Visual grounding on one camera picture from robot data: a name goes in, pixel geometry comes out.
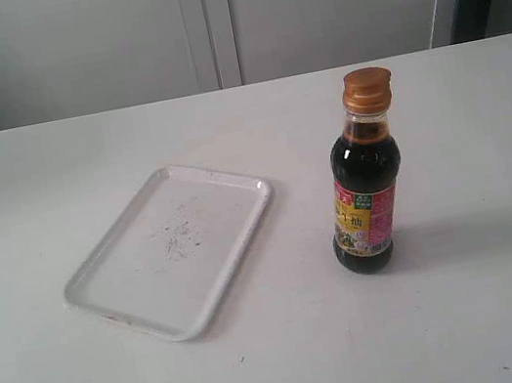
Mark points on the white rectangular plastic tray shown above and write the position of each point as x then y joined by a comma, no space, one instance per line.
166,263

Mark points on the white cabinet doors background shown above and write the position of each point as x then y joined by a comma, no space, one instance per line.
64,58

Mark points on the soy sauce bottle gold cap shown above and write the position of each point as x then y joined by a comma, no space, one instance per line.
365,162

